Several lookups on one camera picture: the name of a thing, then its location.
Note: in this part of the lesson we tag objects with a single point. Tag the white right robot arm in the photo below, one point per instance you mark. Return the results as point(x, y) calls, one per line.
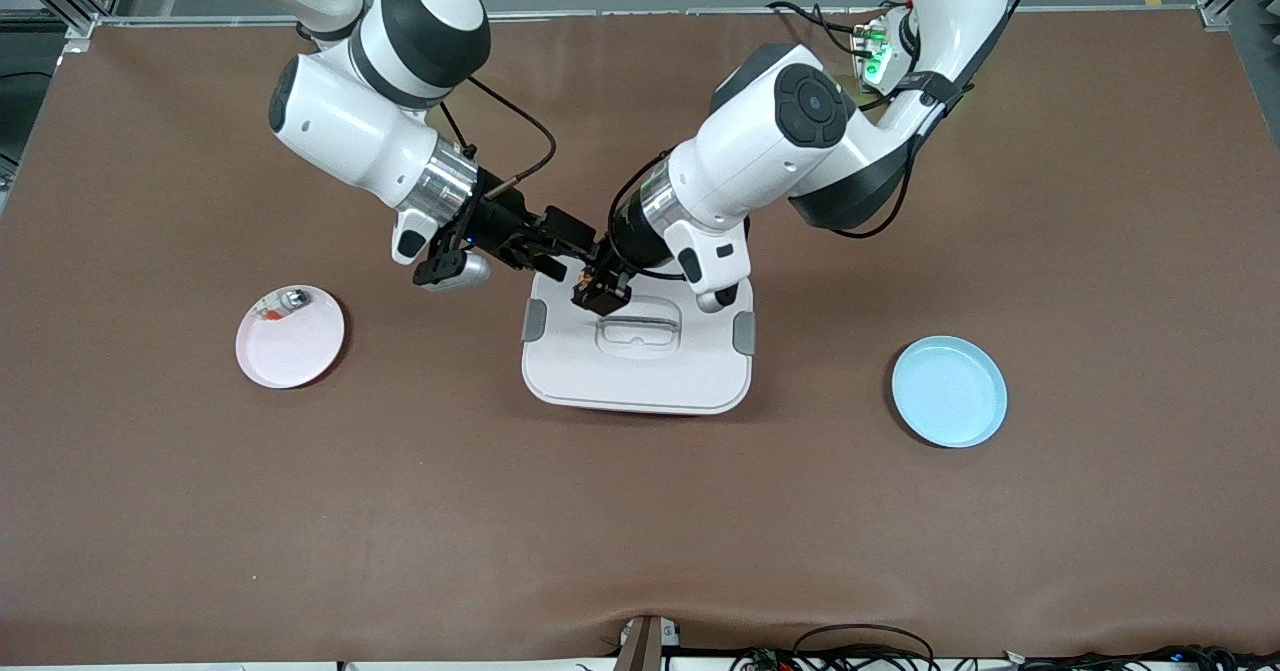
point(350, 121)

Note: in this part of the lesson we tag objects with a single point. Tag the silver table edge rail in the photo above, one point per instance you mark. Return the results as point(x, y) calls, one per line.
point(600, 13)

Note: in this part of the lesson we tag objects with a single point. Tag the pink round plate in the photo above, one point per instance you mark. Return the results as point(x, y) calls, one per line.
point(290, 361)

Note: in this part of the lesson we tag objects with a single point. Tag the white lidded storage box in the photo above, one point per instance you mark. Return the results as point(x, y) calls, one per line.
point(640, 381)

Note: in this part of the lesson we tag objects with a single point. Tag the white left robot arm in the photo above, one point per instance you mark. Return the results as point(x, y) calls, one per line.
point(780, 151)

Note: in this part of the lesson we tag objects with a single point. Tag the brown table edge bracket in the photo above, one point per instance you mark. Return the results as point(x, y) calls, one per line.
point(640, 646)

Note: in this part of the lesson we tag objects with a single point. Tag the small silver button switch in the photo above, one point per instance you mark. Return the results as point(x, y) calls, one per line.
point(293, 298)

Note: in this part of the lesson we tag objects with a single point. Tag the clear part with red dot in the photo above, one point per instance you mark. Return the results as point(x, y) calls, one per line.
point(267, 311)

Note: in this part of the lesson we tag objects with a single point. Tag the light blue round plate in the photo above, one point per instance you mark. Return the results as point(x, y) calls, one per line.
point(950, 391)

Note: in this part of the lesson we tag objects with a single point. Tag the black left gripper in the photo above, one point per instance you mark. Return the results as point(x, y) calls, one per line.
point(627, 241)

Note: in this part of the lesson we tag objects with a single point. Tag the orange black switch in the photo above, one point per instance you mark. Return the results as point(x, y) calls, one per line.
point(583, 276)

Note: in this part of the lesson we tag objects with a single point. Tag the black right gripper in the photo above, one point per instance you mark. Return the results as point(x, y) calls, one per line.
point(497, 222)

